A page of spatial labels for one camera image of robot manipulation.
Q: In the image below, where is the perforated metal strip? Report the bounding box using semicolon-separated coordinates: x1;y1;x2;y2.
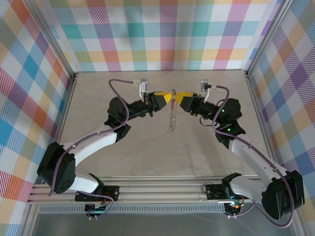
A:
39;206;228;214

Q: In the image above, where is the grey metal shelf panel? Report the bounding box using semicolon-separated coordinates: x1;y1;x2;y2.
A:
31;212;300;236

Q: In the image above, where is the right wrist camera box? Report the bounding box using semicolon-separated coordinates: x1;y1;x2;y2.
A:
199;78;219;103

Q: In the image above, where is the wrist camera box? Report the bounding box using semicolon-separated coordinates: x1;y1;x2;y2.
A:
132;78;150;99
199;78;219;103

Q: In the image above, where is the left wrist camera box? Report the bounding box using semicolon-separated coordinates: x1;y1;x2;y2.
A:
132;78;150;99

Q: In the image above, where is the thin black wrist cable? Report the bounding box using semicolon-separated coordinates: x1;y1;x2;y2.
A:
200;117;215;127

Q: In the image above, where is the aluminium table side rail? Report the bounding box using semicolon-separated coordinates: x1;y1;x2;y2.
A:
41;72;79;184
245;71;286;173

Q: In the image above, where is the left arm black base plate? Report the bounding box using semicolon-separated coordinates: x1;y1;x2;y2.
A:
104;186;121;201

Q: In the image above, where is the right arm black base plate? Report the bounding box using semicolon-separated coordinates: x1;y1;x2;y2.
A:
205;183;223;200

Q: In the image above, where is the aluminium frame post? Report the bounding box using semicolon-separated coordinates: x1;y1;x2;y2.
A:
242;0;296;78
26;0;77;79

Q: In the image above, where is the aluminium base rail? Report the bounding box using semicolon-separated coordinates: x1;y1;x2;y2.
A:
27;176;271;205

